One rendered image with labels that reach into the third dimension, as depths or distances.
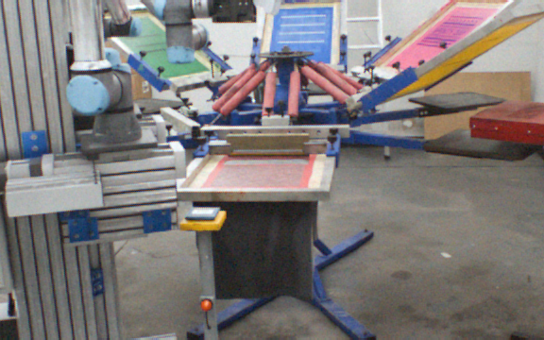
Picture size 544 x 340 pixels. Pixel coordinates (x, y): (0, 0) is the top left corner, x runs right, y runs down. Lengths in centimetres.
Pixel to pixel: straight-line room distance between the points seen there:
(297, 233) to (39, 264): 92
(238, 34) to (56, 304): 504
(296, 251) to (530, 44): 496
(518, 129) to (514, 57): 421
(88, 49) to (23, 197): 45
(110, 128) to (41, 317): 74
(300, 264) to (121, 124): 93
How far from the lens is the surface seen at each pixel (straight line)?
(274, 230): 274
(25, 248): 255
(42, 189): 218
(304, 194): 258
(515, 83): 735
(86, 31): 211
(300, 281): 281
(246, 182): 283
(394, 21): 721
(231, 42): 733
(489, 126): 321
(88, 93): 210
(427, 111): 441
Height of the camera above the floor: 174
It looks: 15 degrees down
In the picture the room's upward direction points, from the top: 2 degrees counter-clockwise
